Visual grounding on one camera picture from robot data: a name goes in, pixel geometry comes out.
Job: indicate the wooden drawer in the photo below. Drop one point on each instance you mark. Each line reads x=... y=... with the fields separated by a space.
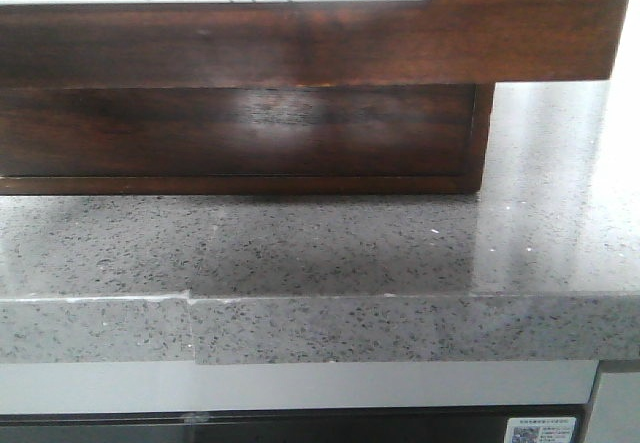
x=339 y=43
x=364 y=131

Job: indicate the dark wooden drawer cabinet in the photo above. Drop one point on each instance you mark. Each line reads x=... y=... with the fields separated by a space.
x=468 y=180

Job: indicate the white QR code sticker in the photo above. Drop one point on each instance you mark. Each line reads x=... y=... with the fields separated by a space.
x=541 y=431

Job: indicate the black appliance under counter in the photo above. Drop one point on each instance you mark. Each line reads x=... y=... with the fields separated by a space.
x=409 y=424

